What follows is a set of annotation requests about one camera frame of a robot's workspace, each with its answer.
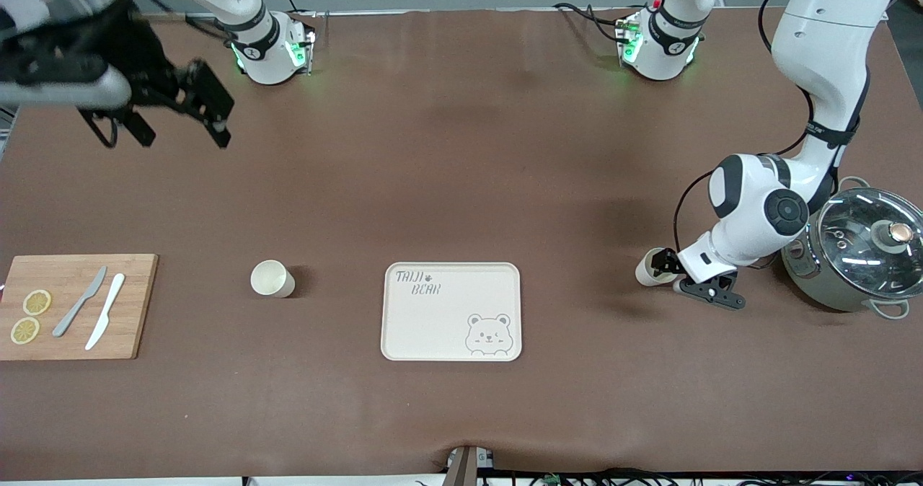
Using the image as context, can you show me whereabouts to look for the cream tray with bear print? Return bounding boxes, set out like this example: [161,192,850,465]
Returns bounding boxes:
[380,262,522,362]

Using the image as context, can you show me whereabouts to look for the grey-green electric pot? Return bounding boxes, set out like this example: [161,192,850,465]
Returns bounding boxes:
[781,176,923,321]

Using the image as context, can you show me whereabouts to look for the glass pot lid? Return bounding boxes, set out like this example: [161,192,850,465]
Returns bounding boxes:
[818,187,923,301]

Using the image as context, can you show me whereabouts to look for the bamboo cutting board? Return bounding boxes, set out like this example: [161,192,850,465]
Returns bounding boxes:
[0,254,159,361]

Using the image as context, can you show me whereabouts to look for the grey plastic knife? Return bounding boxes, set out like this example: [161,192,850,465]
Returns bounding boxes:
[52,266,108,338]

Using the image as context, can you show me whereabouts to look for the white plastic knife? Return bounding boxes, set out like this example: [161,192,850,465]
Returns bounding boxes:
[85,273,126,351]

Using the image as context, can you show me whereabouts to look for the brown table cover mat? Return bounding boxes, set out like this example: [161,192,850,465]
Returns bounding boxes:
[0,6,923,481]

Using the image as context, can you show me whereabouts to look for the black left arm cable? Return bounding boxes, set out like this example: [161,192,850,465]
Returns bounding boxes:
[673,0,866,252]

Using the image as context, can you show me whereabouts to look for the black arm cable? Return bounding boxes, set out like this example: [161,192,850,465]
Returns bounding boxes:
[673,0,866,252]
[76,107,120,149]

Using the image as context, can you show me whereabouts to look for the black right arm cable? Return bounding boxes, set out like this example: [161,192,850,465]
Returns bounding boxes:
[76,107,120,149]

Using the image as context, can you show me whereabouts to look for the black base cables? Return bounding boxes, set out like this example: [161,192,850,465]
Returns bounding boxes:
[552,1,635,45]

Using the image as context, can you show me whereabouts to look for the metal camera bracket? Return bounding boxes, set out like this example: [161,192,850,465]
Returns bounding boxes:
[443,445,496,486]

